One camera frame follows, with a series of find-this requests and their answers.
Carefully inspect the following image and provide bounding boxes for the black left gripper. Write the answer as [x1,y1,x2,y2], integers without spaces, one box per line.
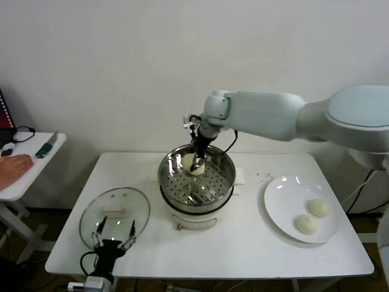
[91,216,137,276]

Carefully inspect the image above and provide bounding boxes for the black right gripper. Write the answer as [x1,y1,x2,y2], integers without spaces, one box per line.
[188,133,214,173]

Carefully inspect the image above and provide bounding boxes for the round glass pot lid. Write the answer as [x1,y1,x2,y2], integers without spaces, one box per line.
[79,187,151,251]

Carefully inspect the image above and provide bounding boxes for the perforated steel steamer basket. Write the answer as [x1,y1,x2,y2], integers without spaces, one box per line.
[157,143,236,214]

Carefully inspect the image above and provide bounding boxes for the person's bare hand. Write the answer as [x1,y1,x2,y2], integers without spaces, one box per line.
[0,154,34,191]

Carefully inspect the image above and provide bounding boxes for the white electric cooker pot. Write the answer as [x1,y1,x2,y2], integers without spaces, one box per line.
[148,164,246,231]

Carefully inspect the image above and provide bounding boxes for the white round plate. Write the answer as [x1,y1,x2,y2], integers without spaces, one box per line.
[263,175,340,243]

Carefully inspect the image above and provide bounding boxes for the white side table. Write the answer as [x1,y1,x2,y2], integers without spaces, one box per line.
[0,133,67,265]

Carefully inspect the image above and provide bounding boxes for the laptop with red screen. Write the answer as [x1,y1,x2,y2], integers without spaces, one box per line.
[0,88,18,150]

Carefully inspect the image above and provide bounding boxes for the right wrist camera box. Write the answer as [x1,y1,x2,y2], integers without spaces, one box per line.
[182,114,201,132]

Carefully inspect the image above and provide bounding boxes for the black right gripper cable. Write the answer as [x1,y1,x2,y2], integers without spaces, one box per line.
[223,129,238,153]

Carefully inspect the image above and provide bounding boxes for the green handled knife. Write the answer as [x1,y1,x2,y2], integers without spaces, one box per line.
[35,131,58,159]

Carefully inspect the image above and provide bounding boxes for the thin black looped cable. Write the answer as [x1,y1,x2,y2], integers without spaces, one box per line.
[12,127,36,144]

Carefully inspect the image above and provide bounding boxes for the white power cable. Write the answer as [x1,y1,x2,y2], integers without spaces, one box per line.
[342,173,376,207]

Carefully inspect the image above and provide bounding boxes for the black power cable with plug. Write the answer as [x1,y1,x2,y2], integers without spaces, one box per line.
[346,169,380,214]

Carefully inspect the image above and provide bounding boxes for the white stand base frame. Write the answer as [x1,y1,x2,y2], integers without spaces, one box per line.
[355,217,380,244]

